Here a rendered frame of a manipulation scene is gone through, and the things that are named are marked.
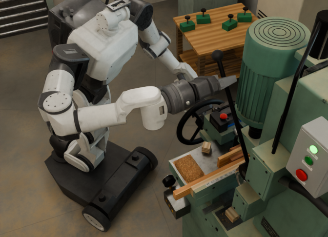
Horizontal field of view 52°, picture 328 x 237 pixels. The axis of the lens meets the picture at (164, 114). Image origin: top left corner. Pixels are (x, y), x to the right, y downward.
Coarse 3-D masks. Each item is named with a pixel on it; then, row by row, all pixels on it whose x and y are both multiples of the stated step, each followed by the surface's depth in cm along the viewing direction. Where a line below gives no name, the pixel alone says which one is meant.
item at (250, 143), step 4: (244, 128) 125; (248, 128) 125; (244, 132) 124; (244, 136) 123; (248, 136) 122; (244, 140) 125; (248, 140) 122; (252, 140) 121; (256, 140) 121; (248, 144) 123; (252, 144) 120; (256, 144) 120; (248, 148) 124; (248, 152) 125
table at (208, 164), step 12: (204, 132) 151; (216, 144) 142; (228, 144) 141; (180, 156) 138; (192, 156) 138; (204, 156) 138; (216, 156) 138; (204, 168) 134; (216, 168) 133; (180, 180) 132; (216, 192) 128; (192, 204) 129
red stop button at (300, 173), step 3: (297, 171) 77; (300, 171) 76; (303, 171) 75; (297, 174) 77; (300, 174) 76; (303, 174) 75; (297, 177) 77; (300, 177) 76; (303, 177) 75; (306, 177) 75; (303, 180) 76
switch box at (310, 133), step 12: (312, 120) 72; (324, 120) 72; (300, 132) 72; (312, 132) 70; (324, 132) 70; (300, 144) 74; (324, 144) 67; (300, 156) 75; (312, 156) 71; (324, 156) 68; (288, 168) 81; (300, 168) 77; (312, 168) 73; (324, 168) 69; (312, 180) 74; (324, 180) 71; (312, 192) 76; (324, 192) 76
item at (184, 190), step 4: (236, 160) 131; (240, 160) 131; (228, 164) 130; (232, 164) 130; (220, 168) 129; (224, 168) 128; (212, 172) 128; (216, 172) 127; (204, 176) 127; (208, 176) 126; (196, 180) 125; (200, 180) 125; (188, 184) 124; (192, 184) 124; (180, 188) 123; (184, 188) 123; (188, 188) 123; (176, 192) 122; (180, 192) 122; (184, 192) 123; (188, 192) 125; (176, 196) 122; (180, 196) 124; (184, 196) 125
